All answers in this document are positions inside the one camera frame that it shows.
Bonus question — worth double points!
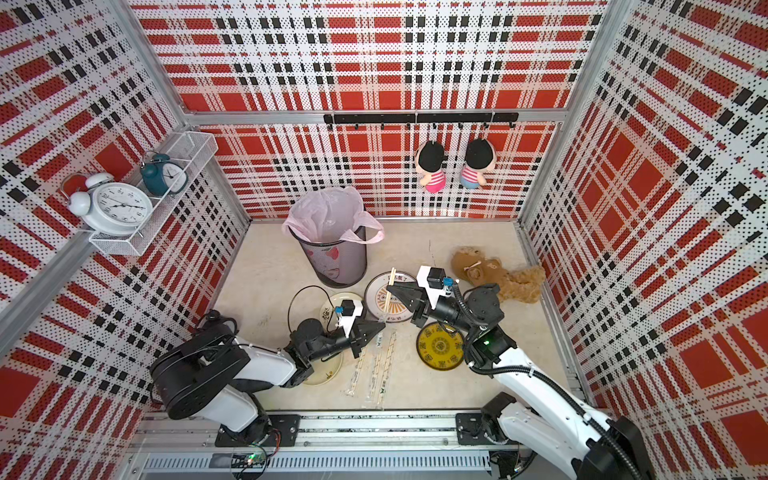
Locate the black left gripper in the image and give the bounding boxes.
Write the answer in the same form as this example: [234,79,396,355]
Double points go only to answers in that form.
[307,318,385,362]

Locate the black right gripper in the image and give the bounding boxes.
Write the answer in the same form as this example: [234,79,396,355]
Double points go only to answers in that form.
[389,281,479,337]

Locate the disposable chopsticks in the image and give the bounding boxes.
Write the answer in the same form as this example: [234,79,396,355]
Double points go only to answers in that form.
[366,333,384,404]
[377,332,397,409]
[345,351,366,397]

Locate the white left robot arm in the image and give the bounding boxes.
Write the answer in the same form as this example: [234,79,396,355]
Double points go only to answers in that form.
[149,310,385,434]

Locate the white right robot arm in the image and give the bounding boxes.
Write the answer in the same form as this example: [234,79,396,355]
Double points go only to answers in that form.
[387,278,655,479]

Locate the cream plate with flower print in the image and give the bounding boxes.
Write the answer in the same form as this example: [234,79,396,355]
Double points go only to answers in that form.
[320,292,364,331]

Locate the white plate with teal rim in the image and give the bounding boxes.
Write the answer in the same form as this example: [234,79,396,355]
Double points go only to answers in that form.
[364,270,416,324]

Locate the yellow patterned plate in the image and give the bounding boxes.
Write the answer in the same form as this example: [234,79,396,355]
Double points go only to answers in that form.
[416,322,464,371]

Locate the black mesh waste bin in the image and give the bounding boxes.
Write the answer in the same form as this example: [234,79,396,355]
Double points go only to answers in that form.
[288,229,368,289]

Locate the brown teddy bear plush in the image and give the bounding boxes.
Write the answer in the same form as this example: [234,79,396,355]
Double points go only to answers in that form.
[451,247,546,304]

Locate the pink striped hanging doll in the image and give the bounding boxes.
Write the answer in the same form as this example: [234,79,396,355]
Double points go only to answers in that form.
[415,141,446,194]

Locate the blue striped hanging doll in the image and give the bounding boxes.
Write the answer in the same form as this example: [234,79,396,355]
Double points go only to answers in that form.
[460,138,497,190]

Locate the teal alarm clock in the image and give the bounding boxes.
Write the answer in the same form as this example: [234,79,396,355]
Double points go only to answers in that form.
[140,153,188,197]

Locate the white twin-bell alarm clock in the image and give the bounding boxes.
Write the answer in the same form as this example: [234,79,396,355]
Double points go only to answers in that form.
[68,172,153,237]

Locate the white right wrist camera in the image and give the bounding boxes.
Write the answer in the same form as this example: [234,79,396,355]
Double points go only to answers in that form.
[416,265,455,292]

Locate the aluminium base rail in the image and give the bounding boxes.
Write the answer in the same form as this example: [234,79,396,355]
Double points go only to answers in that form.
[128,410,601,475]

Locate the black wall hook rail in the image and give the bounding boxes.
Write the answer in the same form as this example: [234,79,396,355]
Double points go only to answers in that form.
[323,112,520,129]

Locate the white wire wall shelf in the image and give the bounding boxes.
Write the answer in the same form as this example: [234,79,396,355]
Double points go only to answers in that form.
[88,131,218,256]

